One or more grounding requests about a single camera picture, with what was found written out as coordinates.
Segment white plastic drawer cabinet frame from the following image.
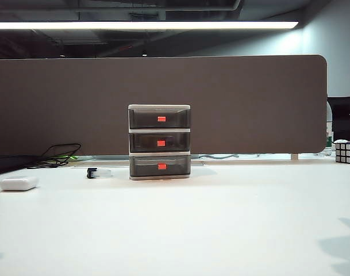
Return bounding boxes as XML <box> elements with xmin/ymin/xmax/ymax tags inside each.
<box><xmin>128</xmin><ymin>103</ymin><xmax>192</xmax><ymax>181</ymax></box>

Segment brown desk partition panel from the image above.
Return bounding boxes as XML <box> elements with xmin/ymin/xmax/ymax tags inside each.
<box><xmin>0</xmin><ymin>54</ymin><xmax>328</xmax><ymax>158</ymax></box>

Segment long ceiling light strip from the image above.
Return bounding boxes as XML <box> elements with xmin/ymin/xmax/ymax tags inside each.
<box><xmin>0</xmin><ymin>21</ymin><xmax>299</xmax><ymax>30</ymax></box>

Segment clear bottle green label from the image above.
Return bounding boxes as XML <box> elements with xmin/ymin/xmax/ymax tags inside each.
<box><xmin>325</xmin><ymin>103</ymin><xmax>335</xmax><ymax>151</ymax></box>

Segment white rounded plastic case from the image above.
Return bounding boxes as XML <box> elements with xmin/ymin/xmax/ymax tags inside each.
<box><xmin>0</xmin><ymin>176</ymin><xmax>40</xmax><ymax>192</ymax></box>

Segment black monitor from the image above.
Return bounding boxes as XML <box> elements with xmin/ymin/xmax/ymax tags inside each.
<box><xmin>327</xmin><ymin>97</ymin><xmax>350</xmax><ymax>141</ymax></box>

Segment Rubik's cube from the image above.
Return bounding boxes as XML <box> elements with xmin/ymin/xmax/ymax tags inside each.
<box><xmin>333</xmin><ymin>139</ymin><xmax>350</xmax><ymax>165</ymax></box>

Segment grey cable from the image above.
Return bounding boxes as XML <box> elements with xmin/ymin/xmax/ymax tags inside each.
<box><xmin>199</xmin><ymin>154</ymin><xmax>239</xmax><ymax>160</ymax></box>

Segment black tangled cables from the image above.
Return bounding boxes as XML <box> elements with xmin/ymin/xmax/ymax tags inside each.
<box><xmin>28</xmin><ymin>143</ymin><xmax>82</xmax><ymax>169</ymax></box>

